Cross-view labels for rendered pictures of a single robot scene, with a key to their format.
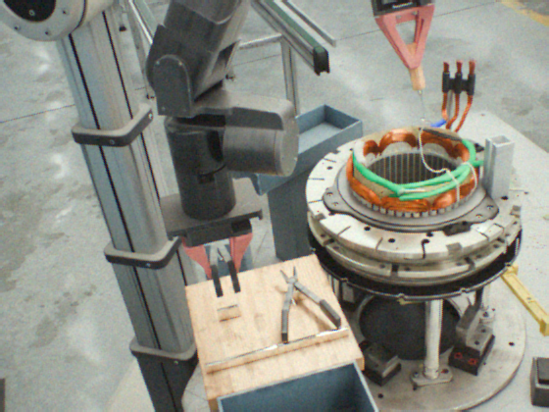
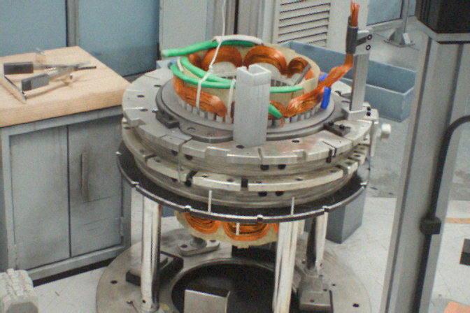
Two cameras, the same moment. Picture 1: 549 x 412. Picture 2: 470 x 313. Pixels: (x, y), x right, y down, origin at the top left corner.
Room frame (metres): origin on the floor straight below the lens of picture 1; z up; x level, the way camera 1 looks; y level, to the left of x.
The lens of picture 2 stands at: (0.33, -1.17, 1.54)
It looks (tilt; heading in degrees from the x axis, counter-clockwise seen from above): 26 degrees down; 64
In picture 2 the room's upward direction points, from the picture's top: 4 degrees clockwise
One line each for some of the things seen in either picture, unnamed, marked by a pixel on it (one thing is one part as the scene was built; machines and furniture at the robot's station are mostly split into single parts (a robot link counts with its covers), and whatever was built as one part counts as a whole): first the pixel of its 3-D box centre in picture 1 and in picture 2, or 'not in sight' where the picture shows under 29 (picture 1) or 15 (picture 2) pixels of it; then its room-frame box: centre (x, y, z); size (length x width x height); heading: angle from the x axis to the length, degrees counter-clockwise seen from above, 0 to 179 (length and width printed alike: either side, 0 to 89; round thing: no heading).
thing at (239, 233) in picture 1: (218, 240); not in sight; (0.58, 0.07, 1.22); 0.07 x 0.07 x 0.09; 10
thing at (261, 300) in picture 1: (268, 325); (42, 82); (0.60, 0.03, 1.05); 0.20 x 0.19 x 0.02; 9
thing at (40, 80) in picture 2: (330, 313); (35, 82); (0.58, -0.05, 1.09); 0.04 x 0.01 x 0.02; 24
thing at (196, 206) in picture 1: (206, 188); not in sight; (0.57, 0.07, 1.29); 0.10 x 0.07 x 0.07; 100
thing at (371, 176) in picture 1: (373, 170); (207, 46); (0.78, -0.14, 1.15); 0.15 x 0.04 x 0.02; 9
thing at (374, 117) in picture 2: not in sight; (368, 131); (0.94, -0.29, 1.07); 0.04 x 0.02 x 0.05; 57
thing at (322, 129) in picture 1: (300, 198); (333, 148); (1.05, -0.05, 0.92); 0.25 x 0.11 x 0.28; 124
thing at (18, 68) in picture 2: (284, 325); (18, 68); (0.57, 0.01, 1.09); 0.04 x 0.01 x 0.02; 174
